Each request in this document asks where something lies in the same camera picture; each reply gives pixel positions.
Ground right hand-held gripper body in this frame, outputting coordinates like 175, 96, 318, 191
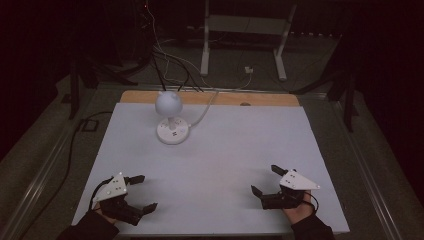
260, 168, 321, 211

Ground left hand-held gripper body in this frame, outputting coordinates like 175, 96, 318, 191
91, 172, 145, 227

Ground person's left hand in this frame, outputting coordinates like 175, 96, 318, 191
92, 205, 118, 225

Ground person's right hand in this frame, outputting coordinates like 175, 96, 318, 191
282, 190, 316, 225

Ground white table mat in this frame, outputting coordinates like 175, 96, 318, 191
71, 101, 351, 236

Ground black square floor box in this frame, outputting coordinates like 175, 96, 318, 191
81, 118, 100, 133

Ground white round-head desk lamp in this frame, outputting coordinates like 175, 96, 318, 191
154, 90, 191, 146

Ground black stand leg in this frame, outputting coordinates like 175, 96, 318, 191
67, 49, 138, 120
289, 33, 360, 133

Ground grey metal stand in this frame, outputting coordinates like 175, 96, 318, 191
199, 0, 298, 82

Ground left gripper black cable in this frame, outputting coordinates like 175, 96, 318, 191
88, 177, 115, 212

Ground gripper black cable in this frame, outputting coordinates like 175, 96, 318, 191
301, 191, 320, 213
88, 177, 115, 212

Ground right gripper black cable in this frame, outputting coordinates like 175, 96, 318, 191
301, 191, 320, 213

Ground black floor cable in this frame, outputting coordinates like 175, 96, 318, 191
17, 110, 114, 240

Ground white lamp cable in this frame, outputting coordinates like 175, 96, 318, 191
187, 89, 220, 130

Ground black cable bundle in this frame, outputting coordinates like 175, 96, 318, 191
150, 49, 205, 93

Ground thin white cable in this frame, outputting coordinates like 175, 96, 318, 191
145, 0, 253, 91

